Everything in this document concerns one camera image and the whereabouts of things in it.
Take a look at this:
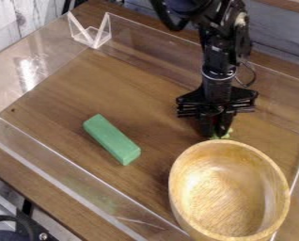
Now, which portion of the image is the black cable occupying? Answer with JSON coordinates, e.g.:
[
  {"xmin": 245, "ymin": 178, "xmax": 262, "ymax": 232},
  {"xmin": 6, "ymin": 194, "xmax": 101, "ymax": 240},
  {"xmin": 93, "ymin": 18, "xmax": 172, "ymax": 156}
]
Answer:
[{"xmin": 0, "ymin": 215, "xmax": 33, "ymax": 241}]

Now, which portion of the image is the black clamp mount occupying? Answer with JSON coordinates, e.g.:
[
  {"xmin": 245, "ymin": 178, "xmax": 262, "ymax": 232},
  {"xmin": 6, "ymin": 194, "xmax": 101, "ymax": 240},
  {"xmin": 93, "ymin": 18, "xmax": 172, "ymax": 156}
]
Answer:
[{"xmin": 14, "ymin": 211, "xmax": 58, "ymax": 241}]

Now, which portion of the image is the clear acrylic table enclosure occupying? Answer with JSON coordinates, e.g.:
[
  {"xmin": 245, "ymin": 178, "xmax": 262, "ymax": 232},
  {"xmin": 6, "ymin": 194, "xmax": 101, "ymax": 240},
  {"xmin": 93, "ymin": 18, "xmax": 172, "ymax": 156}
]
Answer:
[{"xmin": 0, "ymin": 10, "xmax": 299, "ymax": 241}]

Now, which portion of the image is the red plush strawberry toy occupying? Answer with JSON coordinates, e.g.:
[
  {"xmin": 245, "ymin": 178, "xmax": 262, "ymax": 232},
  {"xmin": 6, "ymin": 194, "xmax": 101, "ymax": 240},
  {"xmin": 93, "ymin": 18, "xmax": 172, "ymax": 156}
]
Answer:
[{"xmin": 209, "ymin": 118, "xmax": 232, "ymax": 138}]

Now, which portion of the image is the wooden bowl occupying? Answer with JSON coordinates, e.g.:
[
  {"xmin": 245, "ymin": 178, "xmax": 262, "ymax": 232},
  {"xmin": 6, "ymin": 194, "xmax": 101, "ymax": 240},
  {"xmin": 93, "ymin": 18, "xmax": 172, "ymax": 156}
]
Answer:
[{"xmin": 168, "ymin": 140, "xmax": 289, "ymax": 241}]

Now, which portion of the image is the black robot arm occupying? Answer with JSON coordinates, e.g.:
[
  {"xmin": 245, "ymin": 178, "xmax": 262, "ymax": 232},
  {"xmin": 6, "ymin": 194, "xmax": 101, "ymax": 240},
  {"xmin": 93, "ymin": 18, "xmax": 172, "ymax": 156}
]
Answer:
[{"xmin": 149, "ymin": 0, "xmax": 258, "ymax": 137}]

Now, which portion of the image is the green rectangular block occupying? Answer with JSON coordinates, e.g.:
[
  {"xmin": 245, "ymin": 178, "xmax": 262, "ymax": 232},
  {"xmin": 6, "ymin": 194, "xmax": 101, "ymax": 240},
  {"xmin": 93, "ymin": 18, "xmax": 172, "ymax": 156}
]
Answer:
[{"xmin": 82, "ymin": 114, "xmax": 140, "ymax": 166}]

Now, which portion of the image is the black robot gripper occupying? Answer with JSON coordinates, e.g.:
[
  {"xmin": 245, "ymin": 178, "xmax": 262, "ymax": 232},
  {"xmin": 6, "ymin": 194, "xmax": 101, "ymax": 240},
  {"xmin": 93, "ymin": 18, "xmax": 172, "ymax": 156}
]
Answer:
[{"xmin": 176, "ymin": 71, "xmax": 258, "ymax": 137}]

